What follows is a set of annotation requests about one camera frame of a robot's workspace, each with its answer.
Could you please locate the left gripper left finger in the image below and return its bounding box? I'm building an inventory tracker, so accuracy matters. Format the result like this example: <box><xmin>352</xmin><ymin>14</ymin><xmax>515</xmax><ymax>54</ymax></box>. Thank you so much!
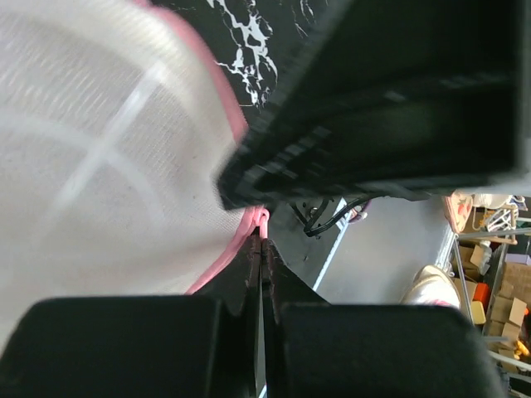
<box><xmin>1</xmin><ymin>236</ymin><xmax>261</xmax><ymax>397</ymax></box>

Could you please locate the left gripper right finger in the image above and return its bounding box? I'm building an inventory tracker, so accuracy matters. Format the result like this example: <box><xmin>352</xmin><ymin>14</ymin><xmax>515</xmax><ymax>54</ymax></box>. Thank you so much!
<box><xmin>261</xmin><ymin>240</ymin><xmax>504</xmax><ymax>397</ymax></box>

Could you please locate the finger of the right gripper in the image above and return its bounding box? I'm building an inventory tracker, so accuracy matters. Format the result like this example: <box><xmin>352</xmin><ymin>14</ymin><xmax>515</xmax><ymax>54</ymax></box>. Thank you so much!
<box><xmin>217</xmin><ymin>1</ymin><xmax>527</xmax><ymax>210</ymax></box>

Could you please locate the white mesh laundry bag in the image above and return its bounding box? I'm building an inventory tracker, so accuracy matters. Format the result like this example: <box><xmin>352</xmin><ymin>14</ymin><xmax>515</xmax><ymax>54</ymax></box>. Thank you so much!
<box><xmin>1</xmin><ymin>1</ymin><xmax>269</xmax><ymax>337</ymax></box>

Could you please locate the black marble mat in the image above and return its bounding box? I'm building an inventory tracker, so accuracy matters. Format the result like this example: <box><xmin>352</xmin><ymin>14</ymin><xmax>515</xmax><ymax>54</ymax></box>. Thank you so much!
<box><xmin>155</xmin><ymin>0</ymin><xmax>333</xmax><ymax>120</ymax></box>

